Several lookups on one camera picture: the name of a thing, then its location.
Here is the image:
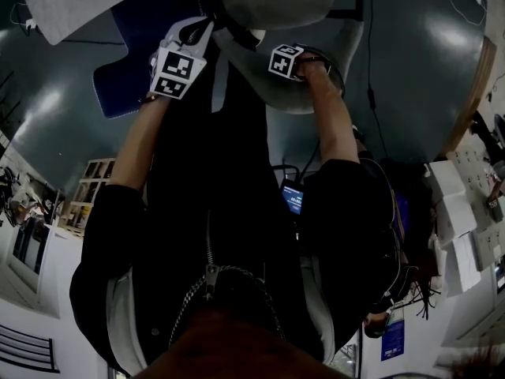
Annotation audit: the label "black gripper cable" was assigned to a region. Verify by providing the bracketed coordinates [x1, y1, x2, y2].
[295, 47, 347, 183]

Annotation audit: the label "black zip jacket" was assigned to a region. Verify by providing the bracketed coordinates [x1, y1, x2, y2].
[69, 158, 402, 377]

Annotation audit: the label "grey plastic chair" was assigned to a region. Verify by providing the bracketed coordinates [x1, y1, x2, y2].
[211, 0, 366, 116]

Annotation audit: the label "person's right hand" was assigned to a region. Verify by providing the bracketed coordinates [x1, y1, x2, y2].
[294, 53, 331, 81]

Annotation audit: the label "black wall grille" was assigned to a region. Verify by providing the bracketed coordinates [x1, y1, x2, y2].
[0, 324, 61, 374]

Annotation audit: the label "blue poster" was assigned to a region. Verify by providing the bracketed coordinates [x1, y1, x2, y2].
[380, 302, 406, 362]

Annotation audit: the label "black hanging cable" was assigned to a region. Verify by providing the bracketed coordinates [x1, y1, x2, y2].
[366, 0, 390, 161]

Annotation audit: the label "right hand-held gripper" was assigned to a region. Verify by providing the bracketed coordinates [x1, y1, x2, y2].
[267, 43, 305, 81]

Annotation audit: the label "wooden rack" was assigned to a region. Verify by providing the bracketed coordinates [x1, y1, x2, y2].
[58, 158, 118, 237]

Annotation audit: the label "white shoe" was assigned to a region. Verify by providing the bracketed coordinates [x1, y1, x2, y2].
[246, 28, 268, 47]

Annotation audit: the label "purple bag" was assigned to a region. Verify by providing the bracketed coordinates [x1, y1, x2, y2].
[388, 189, 411, 244]

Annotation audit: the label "silver chain necklace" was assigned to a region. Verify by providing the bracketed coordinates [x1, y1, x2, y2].
[167, 265, 287, 349]

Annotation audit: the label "black glass appliance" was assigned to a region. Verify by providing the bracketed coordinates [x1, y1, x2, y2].
[11, 216, 51, 276]

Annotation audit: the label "person's right forearm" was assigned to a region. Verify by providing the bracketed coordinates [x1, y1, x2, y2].
[305, 73, 362, 163]

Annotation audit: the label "white cardboard box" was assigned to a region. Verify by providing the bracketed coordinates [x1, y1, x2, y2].
[425, 159, 467, 201]
[433, 195, 478, 246]
[443, 231, 483, 296]

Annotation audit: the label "person's left forearm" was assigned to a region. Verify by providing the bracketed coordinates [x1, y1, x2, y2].
[108, 92, 170, 192]

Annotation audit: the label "white switch panel board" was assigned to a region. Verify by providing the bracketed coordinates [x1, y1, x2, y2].
[449, 148, 505, 272]

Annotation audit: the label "blue padded chair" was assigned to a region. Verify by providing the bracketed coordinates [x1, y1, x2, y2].
[92, 0, 206, 120]

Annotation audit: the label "black phone with lit screen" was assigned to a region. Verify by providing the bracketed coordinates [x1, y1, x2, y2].
[279, 179, 305, 216]

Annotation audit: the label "black trousers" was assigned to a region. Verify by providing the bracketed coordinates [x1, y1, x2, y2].
[148, 37, 277, 212]

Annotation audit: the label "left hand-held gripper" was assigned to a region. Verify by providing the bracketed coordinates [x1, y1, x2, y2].
[148, 15, 216, 101]

